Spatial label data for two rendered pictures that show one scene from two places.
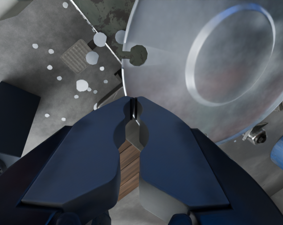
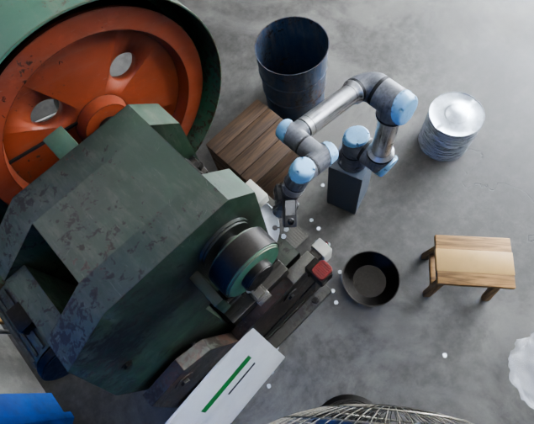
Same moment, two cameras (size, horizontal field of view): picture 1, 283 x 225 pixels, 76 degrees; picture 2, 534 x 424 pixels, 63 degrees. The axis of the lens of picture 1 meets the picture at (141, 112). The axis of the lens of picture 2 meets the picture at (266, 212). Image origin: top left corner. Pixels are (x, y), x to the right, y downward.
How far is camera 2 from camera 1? 1.52 m
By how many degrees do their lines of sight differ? 16
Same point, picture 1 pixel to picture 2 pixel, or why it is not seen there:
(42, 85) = (325, 213)
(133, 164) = (244, 145)
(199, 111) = not seen: hidden behind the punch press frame
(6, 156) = (336, 168)
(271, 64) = not seen: hidden behind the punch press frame
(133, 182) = (240, 124)
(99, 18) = (284, 243)
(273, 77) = not seen: hidden behind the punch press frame
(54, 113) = (316, 187)
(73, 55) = (298, 238)
